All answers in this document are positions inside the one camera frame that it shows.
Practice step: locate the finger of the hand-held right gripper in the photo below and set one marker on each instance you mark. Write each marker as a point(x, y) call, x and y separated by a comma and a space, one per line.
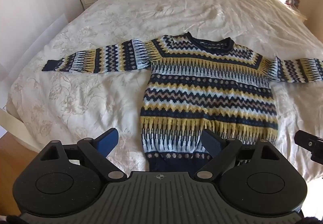
point(306, 140)

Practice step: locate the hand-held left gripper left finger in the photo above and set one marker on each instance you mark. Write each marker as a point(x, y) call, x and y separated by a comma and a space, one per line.
point(110, 138)

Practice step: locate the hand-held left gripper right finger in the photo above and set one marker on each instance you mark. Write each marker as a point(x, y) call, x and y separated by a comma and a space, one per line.
point(210, 142)

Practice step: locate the patterned navy yellow knit sweater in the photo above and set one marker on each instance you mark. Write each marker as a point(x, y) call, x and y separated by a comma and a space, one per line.
point(201, 87)

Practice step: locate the white bed footboard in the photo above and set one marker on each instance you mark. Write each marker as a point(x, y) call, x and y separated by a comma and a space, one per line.
point(17, 128)

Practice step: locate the cream embroidered bed cover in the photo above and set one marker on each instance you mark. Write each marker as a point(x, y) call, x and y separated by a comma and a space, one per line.
point(176, 12)

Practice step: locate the pink bedside item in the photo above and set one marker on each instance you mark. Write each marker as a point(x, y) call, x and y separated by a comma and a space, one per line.
point(292, 1)

